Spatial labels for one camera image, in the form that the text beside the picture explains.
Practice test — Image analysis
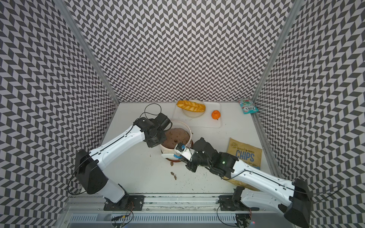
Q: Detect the white round plate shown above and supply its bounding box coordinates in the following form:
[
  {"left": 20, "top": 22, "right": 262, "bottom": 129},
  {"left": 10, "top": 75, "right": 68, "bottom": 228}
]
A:
[{"left": 182, "top": 100, "right": 205, "bottom": 118}]

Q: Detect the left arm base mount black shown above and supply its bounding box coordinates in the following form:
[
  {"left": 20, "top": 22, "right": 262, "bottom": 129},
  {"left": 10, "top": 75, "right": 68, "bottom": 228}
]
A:
[{"left": 104, "top": 193, "right": 145, "bottom": 211}]

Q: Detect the white ceramic pot with mud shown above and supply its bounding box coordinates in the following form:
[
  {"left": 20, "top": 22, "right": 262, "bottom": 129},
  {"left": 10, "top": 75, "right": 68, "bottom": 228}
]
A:
[{"left": 160, "top": 121, "right": 193, "bottom": 155}]

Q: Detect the small orange pumpkin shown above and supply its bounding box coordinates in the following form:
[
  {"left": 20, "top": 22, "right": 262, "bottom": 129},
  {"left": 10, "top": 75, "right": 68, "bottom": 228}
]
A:
[{"left": 211, "top": 110, "right": 221, "bottom": 120}]

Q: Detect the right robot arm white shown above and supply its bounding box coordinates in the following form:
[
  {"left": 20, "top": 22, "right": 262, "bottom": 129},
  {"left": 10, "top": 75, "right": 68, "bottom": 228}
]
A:
[{"left": 175, "top": 138, "right": 312, "bottom": 228}]

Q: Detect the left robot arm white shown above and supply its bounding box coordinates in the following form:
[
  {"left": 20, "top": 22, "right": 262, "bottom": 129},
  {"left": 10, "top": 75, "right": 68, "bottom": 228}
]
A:
[{"left": 74, "top": 113, "right": 172, "bottom": 204}]

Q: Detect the golden bread loaf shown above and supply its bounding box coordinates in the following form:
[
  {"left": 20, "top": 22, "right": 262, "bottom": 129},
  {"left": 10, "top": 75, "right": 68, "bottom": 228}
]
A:
[{"left": 177, "top": 100, "right": 206, "bottom": 113}]

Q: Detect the yellow chips bag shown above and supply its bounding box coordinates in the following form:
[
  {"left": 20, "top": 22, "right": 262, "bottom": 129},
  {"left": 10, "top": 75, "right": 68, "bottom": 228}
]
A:
[{"left": 222, "top": 138, "right": 263, "bottom": 191}]

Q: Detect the white blue scrub brush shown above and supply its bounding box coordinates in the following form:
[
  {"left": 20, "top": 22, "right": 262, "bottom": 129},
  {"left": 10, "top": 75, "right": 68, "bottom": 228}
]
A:
[{"left": 161, "top": 154, "right": 181, "bottom": 160}]

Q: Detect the aluminium corner post left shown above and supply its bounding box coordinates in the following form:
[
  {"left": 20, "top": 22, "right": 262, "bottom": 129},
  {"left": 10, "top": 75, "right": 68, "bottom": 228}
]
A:
[{"left": 53, "top": 0, "right": 120, "bottom": 104}]

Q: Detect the aluminium corner post right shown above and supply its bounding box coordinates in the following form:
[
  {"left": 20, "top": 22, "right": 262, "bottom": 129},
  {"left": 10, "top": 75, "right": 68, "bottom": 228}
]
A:
[{"left": 252, "top": 0, "right": 305, "bottom": 102}]

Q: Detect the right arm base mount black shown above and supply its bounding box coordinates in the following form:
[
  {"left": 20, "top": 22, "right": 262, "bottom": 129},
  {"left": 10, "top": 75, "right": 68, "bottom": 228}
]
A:
[{"left": 217, "top": 186, "right": 259, "bottom": 211}]

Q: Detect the teal snack packet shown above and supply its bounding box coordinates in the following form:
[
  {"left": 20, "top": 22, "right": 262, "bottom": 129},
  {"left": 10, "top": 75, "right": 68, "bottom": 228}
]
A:
[{"left": 238, "top": 98, "right": 259, "bottom": 114}]

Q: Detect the white cutting board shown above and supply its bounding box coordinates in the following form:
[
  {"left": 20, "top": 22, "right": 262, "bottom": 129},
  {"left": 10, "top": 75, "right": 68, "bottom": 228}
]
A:
[{"left": 172, "top": 102, "right": 221, "bottom": 128}]

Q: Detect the aluminium corner post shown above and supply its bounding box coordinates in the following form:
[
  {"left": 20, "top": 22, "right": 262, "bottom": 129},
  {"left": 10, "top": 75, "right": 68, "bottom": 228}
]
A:
[
  {"left": 252, "top": 0, "right": 305, "bottom": 102},
  {"left": 53, "top": 0, "right": 120, "bottom": 104}
]

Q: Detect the metal base rail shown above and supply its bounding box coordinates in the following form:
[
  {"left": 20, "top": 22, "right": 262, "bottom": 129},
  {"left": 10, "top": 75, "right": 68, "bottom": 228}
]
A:
[{"left": 58, "top": 193, "right": 293, "bottom": 228}]

